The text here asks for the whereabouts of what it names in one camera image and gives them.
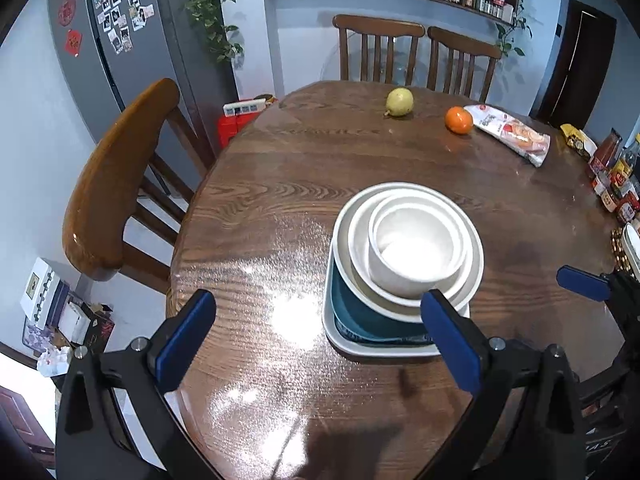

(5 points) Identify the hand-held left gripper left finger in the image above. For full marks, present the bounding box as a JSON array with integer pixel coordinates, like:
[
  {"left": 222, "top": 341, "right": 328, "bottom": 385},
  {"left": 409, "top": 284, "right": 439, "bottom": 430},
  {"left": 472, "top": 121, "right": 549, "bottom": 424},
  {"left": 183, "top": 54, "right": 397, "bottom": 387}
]
[{"left": 55, "top": 289, "right": 218, "bottom": 480}]

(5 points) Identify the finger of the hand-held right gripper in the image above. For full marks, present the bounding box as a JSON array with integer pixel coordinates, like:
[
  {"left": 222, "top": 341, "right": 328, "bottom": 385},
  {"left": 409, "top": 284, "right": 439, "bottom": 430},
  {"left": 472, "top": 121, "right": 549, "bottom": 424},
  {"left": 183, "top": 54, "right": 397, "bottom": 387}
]
[{"left": 557, "top": 266, "right": 640, "bottom": 313}]

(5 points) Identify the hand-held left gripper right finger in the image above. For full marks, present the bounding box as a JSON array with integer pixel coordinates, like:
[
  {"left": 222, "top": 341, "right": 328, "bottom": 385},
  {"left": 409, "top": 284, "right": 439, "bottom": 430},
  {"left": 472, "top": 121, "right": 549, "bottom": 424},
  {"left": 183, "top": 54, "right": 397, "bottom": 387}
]
[{"left": 419, "top": 289, "right": 588, "bottom": 480}]

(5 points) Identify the large square patterned plate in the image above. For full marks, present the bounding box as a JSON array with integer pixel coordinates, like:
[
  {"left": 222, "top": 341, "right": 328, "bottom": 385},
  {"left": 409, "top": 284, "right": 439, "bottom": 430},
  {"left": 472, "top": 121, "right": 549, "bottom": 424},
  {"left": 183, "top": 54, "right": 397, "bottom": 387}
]
[{"left": 322, "top": 237, "right": 472, "bottom": 361}]

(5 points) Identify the small deep white bowl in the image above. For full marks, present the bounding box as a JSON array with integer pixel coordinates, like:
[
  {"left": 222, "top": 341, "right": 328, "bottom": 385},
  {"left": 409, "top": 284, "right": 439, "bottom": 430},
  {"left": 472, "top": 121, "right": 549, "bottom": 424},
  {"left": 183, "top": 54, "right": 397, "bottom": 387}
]
[{"left": 368, "top": 197, "right": 463, "bottom": 300}]

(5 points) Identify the blue plate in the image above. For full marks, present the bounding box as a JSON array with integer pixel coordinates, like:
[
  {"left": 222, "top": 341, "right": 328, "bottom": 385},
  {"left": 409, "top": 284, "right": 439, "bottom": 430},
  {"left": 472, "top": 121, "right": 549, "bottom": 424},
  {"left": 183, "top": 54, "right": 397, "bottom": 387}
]
[{"left": 330, "top": 260, "right": 431, "bottom": 343}]

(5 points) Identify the medium white bowl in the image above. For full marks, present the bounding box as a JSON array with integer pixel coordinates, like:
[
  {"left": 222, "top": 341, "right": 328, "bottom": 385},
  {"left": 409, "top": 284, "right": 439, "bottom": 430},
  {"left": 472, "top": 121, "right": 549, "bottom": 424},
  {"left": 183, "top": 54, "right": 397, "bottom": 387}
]
[{"left": 348, "top": 190, "right": 473, "bottom": 308}]

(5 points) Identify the large white bowl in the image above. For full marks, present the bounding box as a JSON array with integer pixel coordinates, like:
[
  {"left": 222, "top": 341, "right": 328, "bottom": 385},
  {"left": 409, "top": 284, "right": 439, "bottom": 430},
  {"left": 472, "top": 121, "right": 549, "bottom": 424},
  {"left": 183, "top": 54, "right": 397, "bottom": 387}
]
[{"left": 332, "top": 181, "right": 485, "bottom": 323}]

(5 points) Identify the beaded wooden trivet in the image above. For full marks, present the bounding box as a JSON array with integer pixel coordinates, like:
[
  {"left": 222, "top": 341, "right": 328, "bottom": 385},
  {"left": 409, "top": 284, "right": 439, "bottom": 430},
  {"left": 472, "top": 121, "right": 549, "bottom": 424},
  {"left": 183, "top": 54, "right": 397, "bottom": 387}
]
[{"left": 610, "top": 227, "right": 633, "bottom": 273}]

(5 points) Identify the white oval dish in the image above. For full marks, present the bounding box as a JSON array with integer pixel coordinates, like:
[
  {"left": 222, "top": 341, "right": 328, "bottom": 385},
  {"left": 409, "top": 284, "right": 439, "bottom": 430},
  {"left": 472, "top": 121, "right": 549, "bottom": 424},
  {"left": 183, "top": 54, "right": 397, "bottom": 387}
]
[{"left": 621, "top": 222, "right": 640, "bottom": 281}]

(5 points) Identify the open cardboard box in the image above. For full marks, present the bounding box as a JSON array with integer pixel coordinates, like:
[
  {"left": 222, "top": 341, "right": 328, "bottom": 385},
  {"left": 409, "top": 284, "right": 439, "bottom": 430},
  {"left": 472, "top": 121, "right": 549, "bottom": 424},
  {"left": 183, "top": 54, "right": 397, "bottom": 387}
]
[{"left": 55, "top": 295, "right": 117, "bottom": 361}]

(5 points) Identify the group of condiment jars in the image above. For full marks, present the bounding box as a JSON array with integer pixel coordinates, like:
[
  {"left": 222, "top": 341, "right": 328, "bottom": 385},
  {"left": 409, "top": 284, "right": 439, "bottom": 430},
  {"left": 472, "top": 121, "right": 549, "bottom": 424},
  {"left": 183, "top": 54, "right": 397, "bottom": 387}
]
[{"left": 587, "top": 129, "right": 640, "bottom": 223}]

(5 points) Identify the crumpled white paper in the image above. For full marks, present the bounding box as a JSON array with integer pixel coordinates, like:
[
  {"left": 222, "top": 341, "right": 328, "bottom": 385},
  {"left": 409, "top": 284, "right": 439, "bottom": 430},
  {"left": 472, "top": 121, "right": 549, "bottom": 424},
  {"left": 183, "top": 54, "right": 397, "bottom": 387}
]
[{"left": 36, "top": 346, "right": 73, "bottom": 377}]

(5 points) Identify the yellow snack packet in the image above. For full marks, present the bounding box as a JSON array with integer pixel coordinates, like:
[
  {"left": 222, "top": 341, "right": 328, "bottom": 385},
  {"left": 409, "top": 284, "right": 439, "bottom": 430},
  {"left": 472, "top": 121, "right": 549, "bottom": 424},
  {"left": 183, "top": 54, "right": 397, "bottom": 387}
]
[{"left": 560, "top": 124, "right": 598, "bottom": 161}]

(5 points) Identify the white printed box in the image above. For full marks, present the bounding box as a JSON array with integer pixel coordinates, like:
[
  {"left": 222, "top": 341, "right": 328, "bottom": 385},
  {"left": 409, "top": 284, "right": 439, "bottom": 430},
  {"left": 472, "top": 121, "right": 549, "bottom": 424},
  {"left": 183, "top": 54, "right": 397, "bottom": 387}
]
[{"left": 20, "top": 257, "right": 71, "bottom": 322}]

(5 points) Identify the white snack bag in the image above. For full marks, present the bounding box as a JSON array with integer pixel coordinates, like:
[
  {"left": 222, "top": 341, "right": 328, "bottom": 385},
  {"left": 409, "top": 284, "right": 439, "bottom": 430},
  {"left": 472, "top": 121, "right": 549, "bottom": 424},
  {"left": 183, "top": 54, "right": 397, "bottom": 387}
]
[{"left": 464, "top": 104, "right": 551, "bottom": 168}]

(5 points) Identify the curved-back wooden chair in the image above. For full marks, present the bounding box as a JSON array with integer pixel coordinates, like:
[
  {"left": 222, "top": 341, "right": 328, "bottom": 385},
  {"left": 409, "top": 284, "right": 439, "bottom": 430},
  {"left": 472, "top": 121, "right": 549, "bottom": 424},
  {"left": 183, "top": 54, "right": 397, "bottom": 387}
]
[{"left": 62, "top": 78, "right": 216, "bottom": 296}]

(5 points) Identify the orange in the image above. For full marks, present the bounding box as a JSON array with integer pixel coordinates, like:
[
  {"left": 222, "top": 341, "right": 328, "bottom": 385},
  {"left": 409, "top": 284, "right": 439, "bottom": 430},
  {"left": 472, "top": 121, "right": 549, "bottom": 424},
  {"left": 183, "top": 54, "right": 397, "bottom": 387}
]
[{"left": 445, "top": 106, "right": 474, "bottom": 135}]

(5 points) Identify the dark wooden door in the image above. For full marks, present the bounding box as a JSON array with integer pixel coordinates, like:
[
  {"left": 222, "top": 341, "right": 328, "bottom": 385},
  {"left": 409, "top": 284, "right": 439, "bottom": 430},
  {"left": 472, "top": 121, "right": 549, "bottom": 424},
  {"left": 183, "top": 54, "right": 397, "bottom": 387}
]
[{"left": 537, "top": 0, "right": 618, "bottom": 131}]

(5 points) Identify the red stool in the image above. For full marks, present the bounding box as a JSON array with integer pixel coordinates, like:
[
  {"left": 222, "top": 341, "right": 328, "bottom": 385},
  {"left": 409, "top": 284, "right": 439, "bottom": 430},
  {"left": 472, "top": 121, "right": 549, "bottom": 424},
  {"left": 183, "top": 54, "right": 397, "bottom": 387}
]
[{"left": 216, "top": 110, "right": 261, "bottom": 150}]

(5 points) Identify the white power strip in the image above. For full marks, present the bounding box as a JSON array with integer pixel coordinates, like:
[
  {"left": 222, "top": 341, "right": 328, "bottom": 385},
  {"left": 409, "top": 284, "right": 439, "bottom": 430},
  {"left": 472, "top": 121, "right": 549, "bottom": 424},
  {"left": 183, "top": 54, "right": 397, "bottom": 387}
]
[{"left": 222, "top": 99, "right": 267, "bottom": 117}]

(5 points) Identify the green pear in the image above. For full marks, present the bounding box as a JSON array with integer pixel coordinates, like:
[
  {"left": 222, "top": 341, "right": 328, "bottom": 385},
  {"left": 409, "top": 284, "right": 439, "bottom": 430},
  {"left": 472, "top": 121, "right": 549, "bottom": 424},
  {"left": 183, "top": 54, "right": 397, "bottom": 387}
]
[{"left": 384, "top": 87, "right": 415, "bottom": 119}]

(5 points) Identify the small trailing green plant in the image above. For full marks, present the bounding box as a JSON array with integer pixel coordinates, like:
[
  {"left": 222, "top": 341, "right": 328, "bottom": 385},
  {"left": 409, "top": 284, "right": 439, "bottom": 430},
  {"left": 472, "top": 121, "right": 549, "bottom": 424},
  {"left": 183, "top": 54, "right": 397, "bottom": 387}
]
[{"left": 495, "top": 0, "right": 533, "bottom": 58}]

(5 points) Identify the slatted wooden chair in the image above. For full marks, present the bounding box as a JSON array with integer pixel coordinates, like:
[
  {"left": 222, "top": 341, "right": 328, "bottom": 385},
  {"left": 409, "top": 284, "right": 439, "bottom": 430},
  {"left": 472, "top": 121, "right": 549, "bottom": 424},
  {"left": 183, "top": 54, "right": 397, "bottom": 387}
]
[
  {"left": 332, "top": 14, "right": 426, "bottom": 86},
  {"left": 426, "top": 26, "right": 502, "bottom": 103}
]

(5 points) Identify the grey refrigerator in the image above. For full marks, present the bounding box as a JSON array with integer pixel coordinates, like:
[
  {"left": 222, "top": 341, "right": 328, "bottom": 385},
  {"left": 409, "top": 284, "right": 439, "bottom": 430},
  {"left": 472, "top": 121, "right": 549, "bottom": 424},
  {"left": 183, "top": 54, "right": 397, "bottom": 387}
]
[{"left": 47, "top": 0, "right": 238, "bottom": 146}]

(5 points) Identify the hanging green vine plant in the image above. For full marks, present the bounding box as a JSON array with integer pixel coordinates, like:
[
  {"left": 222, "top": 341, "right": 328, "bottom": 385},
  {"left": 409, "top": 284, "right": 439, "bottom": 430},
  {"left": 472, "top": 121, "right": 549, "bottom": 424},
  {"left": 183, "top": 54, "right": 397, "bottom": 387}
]
[{"left": 172, "top": 0, "right": 246, "bottom": 66}]

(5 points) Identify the cluster of fridge photos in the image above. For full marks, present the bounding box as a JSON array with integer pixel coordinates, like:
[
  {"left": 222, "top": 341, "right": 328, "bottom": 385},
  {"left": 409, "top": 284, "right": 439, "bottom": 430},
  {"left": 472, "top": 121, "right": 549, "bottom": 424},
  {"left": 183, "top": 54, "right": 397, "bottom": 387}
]
[{"left": 92, "top": 0, "right": 156, "bottom": 55}]

